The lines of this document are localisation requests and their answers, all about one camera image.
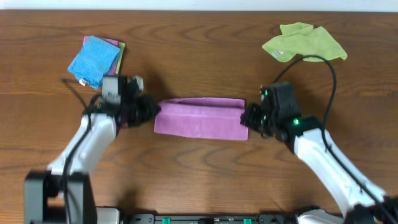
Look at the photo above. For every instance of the green folded cloth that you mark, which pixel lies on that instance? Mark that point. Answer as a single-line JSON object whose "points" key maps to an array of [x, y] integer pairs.
{"points": [[122, 46]]}

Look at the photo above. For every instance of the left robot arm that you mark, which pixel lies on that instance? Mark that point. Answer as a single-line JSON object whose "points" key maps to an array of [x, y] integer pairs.
{"points": [[62, 193]]}

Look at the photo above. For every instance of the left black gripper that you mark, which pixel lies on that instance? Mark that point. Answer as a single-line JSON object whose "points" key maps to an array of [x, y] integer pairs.
{"points": [[147, 110]]}

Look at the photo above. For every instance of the blue folded cloth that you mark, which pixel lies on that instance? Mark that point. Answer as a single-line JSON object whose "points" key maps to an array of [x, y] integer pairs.
{"points": [[84, 74]]}

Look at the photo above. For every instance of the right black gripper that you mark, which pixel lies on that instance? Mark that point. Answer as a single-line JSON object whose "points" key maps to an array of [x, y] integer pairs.
{"points": [[254, 115]]}

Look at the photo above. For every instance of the purple microfiber cloth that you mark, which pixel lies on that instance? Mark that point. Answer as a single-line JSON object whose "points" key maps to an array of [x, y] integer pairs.
{"points": [[205, 117]]}

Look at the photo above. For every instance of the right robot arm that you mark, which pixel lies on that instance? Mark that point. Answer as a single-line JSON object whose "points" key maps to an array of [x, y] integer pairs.
{"points": [[359, 200]]}

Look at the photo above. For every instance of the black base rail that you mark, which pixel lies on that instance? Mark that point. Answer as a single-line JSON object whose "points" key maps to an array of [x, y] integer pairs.
{"points": [[217, 218]]}

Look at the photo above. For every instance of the green crumpled cloth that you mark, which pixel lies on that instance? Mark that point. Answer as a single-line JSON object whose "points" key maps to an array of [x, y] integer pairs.
{"points": [[303, 39]]}

